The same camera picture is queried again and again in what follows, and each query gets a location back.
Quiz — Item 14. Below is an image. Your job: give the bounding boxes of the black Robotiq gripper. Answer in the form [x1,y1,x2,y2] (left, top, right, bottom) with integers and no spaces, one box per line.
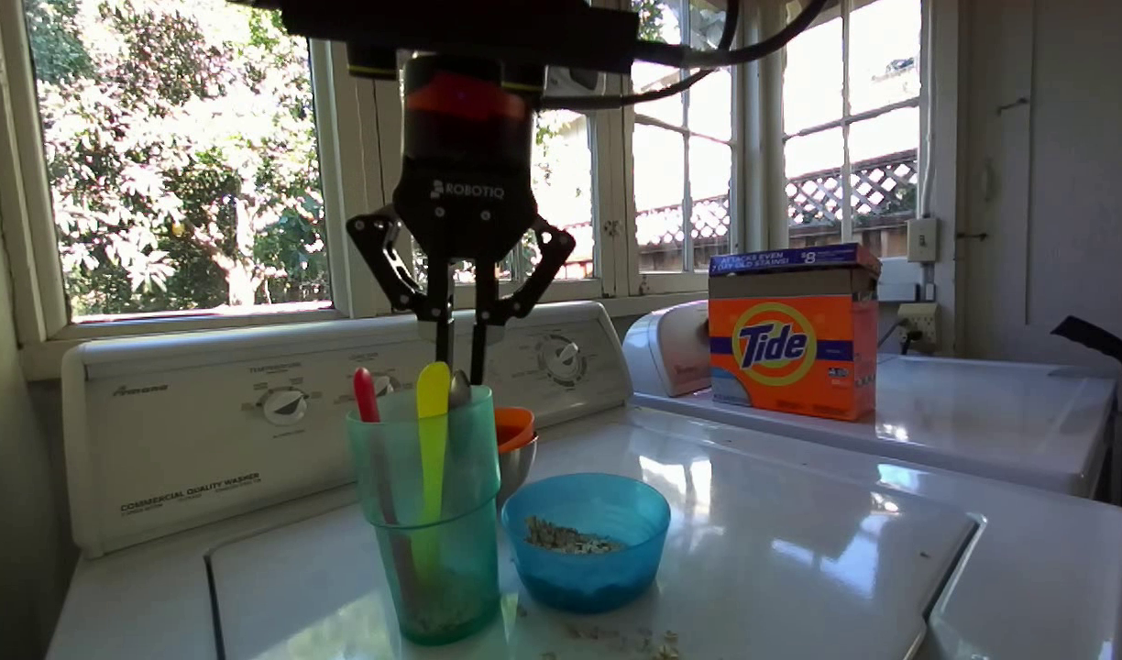
[346,54,580,386]

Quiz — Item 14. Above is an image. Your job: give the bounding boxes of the silver metal spoon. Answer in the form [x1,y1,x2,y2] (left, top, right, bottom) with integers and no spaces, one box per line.
[445,365,478,415]

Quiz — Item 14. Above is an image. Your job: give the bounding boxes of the yellow plastic knife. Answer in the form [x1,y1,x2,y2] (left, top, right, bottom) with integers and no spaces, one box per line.
[412,358,460,579]

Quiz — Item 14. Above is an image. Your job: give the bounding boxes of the translucent green plastic cup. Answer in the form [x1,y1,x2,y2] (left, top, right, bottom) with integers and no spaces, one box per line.
[346,381,507,650]

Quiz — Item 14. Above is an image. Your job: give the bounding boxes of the large washer dial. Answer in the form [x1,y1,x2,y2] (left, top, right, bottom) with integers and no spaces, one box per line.
[536,332,591,387]

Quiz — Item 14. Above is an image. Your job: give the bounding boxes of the orange and silver bowl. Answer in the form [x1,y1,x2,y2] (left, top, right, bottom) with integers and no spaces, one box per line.
[492,402,544,504]

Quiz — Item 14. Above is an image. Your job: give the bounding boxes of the small white washer knob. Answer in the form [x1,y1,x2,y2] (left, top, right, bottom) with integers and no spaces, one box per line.
[252,381,317,432]

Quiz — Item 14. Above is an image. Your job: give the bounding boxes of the heap of oat flakes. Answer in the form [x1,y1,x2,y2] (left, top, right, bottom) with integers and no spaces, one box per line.
[524,513,628,559]

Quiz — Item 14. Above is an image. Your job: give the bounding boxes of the blue plastic bowl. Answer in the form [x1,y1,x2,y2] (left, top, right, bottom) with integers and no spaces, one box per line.
[502,470,675,617]

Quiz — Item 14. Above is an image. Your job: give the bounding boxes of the white washing machine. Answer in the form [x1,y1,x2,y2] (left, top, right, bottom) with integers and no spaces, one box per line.
[43,296,1122,660]

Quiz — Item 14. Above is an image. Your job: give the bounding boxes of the orange Tide detergent box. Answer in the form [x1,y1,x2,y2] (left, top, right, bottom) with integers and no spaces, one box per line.
[705,243,884,426]

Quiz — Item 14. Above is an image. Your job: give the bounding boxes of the scattered oat flakes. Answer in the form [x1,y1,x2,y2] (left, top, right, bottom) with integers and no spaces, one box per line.
[559,618,690,660]

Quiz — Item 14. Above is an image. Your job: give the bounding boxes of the white dryer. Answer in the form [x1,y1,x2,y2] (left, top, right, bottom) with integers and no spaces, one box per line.
[618,296,1122,497]

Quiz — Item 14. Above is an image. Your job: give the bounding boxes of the white window frame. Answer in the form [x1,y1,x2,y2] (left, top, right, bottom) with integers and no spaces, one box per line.
[0,0,962,361]

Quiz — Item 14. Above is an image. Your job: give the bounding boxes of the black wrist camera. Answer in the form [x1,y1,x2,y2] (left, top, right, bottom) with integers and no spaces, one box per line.
[274,0,647,73]

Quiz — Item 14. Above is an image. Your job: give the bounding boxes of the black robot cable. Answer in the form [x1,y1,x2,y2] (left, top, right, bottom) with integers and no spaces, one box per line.
[529,0,834,117]

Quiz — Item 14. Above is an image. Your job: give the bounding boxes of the white wall outlet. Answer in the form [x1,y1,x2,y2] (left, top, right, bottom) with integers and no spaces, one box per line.
[906,215,945,268]

